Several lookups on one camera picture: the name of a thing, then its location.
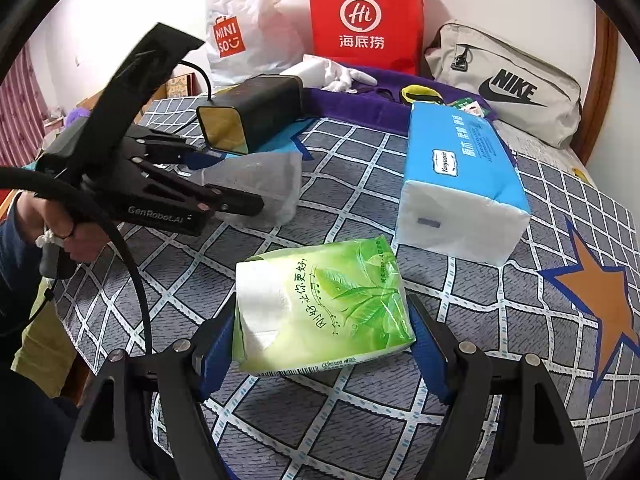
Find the clear plastic bag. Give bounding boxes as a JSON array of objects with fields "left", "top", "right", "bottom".
[{"left": 192, "top": 151, "right": 303, "bottom": 231}]

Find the green tea tissue pack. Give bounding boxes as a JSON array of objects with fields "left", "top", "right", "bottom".
[{"left": 232, "top": 236, "right": 416, "bottom": 375}]

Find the green wet wipe packet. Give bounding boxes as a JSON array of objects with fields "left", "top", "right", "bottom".
[{"left": 448, "top": 98, "right": 478, "bottom": 110}]

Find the yellow pouch with black straps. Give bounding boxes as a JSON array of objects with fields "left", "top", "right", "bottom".
[{"left": 400, "top": 84, "right": 445, "bottom": 105}]

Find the white orange snack sachet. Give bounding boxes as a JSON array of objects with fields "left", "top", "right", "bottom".
[{"left": 461, "top": 101, "right": 486, "bottom": 117}]

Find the person's left hand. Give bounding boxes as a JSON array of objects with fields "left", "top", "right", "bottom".
[{"left": 13, "top": 192, "right": 108, "bottom": 263}]

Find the dark green tea tin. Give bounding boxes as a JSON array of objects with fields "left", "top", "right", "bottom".
[{"left": 196, "top": 75, "right": 304, "bottom": 155}]

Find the brown patterned box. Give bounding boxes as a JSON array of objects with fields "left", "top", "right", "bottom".
[{"left": 165, "top": 73, "right": 200, "bottom": 99}]

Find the purple plush toy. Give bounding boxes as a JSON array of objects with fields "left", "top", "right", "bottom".
[{"left": 64, "top": 106, "right": 91, "bottom": 128}]

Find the white Miniso plastic bag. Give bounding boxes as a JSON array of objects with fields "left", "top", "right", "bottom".
[{"left": 205, "top": 0, "right": 304, "bottom": 87}]

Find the grey checked tablecloth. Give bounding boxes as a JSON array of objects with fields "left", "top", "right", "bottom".
[{"left": 49, "top": 96, "right": 640, "bottom": 480}]

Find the blue tissue pack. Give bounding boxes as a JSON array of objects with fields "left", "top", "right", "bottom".
[{"left": 396, "top": 102, "right": 532, "bottom": 266}]

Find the purple towel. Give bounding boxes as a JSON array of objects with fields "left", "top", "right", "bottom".
[{"left": 303, "top": 66, "right": 498, "bottom": 136}]

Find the red Haidilao paper bag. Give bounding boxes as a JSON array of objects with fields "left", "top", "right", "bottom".
[{"left": 309, "top": 0, "right": 424, "bottom": 75}]

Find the grey Nike pouch bag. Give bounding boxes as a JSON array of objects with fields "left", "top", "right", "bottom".
[{"left": 424, "top": 21, "right": 582, "bottom": 148}]

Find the black cable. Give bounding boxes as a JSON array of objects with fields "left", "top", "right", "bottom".
[{"left": 0, "top": 58, "right": 214, "bottom": 356}]

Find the wooden door frame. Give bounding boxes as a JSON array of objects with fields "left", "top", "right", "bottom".
[{"left": 570, "top": 6, "right": 618, "bottom": 165}]

